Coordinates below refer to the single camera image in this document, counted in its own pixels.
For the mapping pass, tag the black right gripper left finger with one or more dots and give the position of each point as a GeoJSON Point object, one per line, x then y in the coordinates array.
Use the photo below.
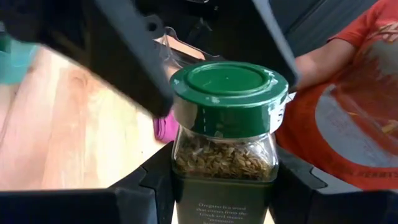
{"type": "Point", "coordinates": [93, 208]}

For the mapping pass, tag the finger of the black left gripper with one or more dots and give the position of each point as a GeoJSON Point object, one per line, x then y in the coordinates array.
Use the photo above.
{"type": "Point", "coordinates": [118, 56]}
{"type": "Point", "coordinates": [276, 40]}

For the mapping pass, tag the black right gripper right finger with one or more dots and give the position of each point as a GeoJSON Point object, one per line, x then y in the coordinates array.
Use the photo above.
{"type": "Point", "coordinates": [326, 208]}

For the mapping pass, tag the oregano jar green lid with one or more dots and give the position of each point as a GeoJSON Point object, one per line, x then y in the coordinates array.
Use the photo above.
{"type": "Point", "coordinates": [227, 102]}

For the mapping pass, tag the clear plastic bin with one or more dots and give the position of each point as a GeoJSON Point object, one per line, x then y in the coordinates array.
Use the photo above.
{"type": "Point", "coordinates": [171, 60]}

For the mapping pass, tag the person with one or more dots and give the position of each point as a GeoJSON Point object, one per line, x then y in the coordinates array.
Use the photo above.
{"type": "Point", "coordinates": [342, 124]}

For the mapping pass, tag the purple cloth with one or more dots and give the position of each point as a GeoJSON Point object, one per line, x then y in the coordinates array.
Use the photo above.
{"type": "Point", "coordinates": [166, 129]}

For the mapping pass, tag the teal plastic tray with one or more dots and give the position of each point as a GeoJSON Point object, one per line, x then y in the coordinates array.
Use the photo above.
{"type": "Point", "coordinates": [15, 65]}

